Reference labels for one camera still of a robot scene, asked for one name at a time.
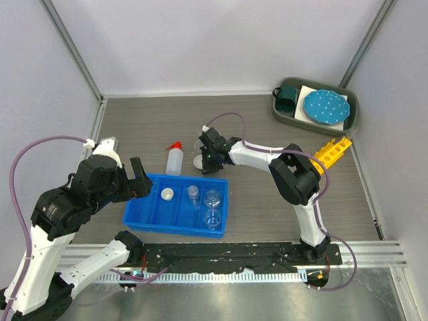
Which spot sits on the white slotted cable duct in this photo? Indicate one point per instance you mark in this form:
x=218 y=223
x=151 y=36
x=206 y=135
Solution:
x=248 y=276

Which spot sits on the aluminium frame rail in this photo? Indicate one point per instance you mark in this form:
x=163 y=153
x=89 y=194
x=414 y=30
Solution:
x=378 y=254

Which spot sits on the small white ceramic crucible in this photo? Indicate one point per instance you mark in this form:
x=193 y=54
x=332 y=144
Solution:
x=167 y=194

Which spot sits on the white square plate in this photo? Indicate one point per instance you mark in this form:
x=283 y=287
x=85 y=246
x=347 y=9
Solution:
x=300 y=115

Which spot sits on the blue plastic divided bin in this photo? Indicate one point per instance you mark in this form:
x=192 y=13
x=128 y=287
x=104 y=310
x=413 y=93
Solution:
x=177 y=216

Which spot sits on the dark green mug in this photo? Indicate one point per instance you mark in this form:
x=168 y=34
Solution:
x=285 y=98

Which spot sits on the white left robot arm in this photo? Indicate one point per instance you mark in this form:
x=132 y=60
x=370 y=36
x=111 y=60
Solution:
x=39 y=290

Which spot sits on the yellow test tube rack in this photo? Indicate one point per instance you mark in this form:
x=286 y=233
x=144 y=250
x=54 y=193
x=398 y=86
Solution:
x=330 y=153

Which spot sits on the white ceramic evaporating dish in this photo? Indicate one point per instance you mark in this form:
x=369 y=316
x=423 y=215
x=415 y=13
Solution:
x=198 y=162

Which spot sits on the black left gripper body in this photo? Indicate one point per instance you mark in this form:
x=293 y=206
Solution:
x=123 y=188

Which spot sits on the small clear glass beaker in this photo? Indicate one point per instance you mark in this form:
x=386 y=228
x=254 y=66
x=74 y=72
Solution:
x=193 y=195

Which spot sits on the tall clear glass beaker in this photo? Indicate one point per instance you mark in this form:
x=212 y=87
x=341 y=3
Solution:
x=212 y=219

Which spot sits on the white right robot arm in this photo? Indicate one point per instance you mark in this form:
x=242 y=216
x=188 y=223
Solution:
x=296 y=179

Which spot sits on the blue polka dot plate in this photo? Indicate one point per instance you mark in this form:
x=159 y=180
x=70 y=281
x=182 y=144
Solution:
x=326 y=107

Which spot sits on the white wash bottle red cap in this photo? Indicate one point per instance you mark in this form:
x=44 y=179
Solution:
x=175 y=159

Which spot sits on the grey-green plastic tray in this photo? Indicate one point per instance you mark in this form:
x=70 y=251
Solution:
x=288 y=118

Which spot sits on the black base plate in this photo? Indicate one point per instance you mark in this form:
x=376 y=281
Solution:
x=226 y=258

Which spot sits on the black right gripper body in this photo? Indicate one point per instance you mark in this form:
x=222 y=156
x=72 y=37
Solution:
x=210 y=164

